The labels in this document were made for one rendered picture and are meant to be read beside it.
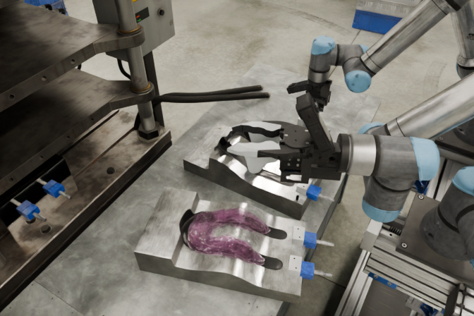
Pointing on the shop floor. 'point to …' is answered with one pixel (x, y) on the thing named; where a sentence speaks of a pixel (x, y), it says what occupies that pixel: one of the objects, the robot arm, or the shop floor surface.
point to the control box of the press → (143, 15)
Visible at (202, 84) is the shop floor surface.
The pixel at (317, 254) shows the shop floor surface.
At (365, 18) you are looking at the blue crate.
